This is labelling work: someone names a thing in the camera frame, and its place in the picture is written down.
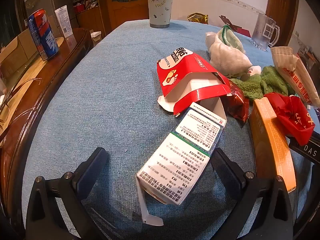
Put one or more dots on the white medicine box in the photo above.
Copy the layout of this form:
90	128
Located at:
180	160

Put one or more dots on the wooden door with glass panes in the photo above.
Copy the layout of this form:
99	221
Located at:
125	7

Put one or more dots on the wooden side table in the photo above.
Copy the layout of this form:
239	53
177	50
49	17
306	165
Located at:
72	47

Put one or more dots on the crumpled clear plastic wad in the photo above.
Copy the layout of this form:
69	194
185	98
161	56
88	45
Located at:
253	70

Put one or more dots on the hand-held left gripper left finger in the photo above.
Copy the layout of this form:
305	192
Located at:
85	182

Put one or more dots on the dark red snack packet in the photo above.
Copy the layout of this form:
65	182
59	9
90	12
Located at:
236	102

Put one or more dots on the white tube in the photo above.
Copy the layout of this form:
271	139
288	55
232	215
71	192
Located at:
63	21

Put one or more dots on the plain wooden door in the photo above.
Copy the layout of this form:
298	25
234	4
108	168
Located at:
282	2

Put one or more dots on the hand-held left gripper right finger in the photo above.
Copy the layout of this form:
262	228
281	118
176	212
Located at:
225	170

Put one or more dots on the white knitted cloth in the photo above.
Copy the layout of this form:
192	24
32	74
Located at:
225	55

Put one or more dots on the pale green tumbler cup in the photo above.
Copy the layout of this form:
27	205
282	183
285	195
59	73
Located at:
160	2

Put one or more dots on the clear glass mug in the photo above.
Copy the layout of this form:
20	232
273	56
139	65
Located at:
265	30

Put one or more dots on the brown cardboard box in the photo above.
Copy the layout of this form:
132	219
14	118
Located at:
17	52

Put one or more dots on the red paper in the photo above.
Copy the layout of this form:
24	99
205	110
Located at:
292	115

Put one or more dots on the blue tablecloth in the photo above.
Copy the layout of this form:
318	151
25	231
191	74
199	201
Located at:
105	92

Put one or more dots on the green towel cloth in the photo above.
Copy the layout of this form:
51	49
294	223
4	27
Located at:
252	85

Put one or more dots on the wooden shelf unit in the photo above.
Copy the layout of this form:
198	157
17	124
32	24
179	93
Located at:
87	5

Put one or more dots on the small white box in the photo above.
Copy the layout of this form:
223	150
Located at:
96	36

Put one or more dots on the red and white carton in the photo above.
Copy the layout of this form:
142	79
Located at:
180	65

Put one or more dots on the red cardboard piece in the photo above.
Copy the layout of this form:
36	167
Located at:
237	28

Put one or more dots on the orange cardboard box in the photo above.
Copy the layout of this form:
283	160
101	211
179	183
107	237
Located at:
270	140

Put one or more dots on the gold foil bag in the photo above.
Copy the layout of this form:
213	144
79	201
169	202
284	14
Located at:
197	18

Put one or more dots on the beige paper bag red print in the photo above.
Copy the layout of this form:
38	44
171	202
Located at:
290	67

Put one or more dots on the blue and red can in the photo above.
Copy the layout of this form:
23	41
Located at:
42	35

